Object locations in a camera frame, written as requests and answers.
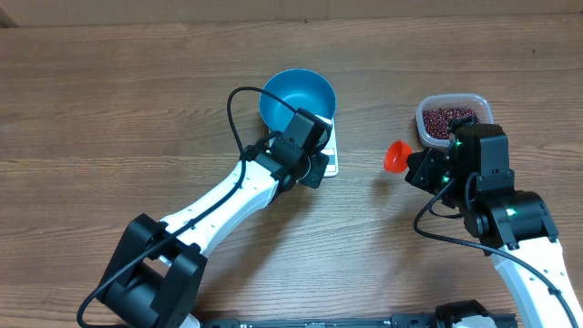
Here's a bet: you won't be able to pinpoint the white digital kitchen scale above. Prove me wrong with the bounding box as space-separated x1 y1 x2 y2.
268 118 340 179

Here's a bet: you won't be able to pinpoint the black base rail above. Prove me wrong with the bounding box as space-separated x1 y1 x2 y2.
200 300 518 328

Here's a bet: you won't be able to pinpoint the red beans in container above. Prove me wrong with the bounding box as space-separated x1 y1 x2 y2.
422 108 477 139

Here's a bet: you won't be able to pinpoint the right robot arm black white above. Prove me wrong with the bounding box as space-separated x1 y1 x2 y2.
399 119 582 327

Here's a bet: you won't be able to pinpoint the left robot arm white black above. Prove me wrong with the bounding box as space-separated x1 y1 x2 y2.
95 108 333 327

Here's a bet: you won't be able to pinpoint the blue bowl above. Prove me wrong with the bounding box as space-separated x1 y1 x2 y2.
259 68 337 131

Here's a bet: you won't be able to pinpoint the orange measuring scoop blue handle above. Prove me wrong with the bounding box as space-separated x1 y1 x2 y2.
384 139 413 173

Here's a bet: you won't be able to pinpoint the clear plastic container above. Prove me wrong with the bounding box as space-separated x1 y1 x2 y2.
415 93 495 149

